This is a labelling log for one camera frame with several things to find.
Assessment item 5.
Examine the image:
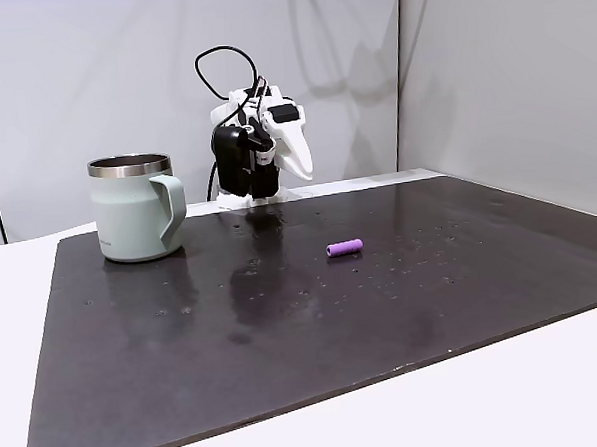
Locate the black glossy table mat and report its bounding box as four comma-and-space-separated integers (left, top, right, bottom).
7, 167, 597, 447

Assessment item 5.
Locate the black looped camera cable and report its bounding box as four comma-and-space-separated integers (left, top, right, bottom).
193, 44, 270, 136

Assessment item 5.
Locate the purple ribbed pen grip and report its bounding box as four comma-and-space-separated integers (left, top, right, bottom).
324, 237, 365, 260

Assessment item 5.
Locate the pale green steel mug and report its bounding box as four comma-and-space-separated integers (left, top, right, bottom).
86, 150, 190, 266

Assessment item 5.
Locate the black base cable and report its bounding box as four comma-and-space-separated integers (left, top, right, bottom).
204, 162, 222, 203

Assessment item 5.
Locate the black camera box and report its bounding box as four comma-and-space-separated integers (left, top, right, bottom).
210, 124, 254, 199

